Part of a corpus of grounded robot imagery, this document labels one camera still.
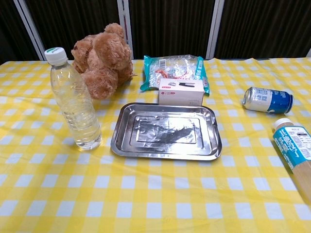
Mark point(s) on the transparent water bottle white cap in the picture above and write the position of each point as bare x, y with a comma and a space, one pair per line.
76, 106

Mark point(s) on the small white pink box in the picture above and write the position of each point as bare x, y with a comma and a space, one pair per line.
181, 93

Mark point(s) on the rectangular metal tray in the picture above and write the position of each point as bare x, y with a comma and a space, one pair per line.
167, 132

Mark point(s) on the brown plush teddy bear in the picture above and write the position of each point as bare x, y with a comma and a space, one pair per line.
104, 63

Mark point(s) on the beige drink bottle teal label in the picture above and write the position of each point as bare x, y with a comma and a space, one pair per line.
295, 148

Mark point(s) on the blue white drink can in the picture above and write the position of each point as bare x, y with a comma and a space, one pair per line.
267, 100

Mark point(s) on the white partition frame post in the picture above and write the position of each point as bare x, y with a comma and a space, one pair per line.
125, 21
215, 26
30, 26

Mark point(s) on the teal snack bag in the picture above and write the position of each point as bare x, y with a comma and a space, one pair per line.
175, 68

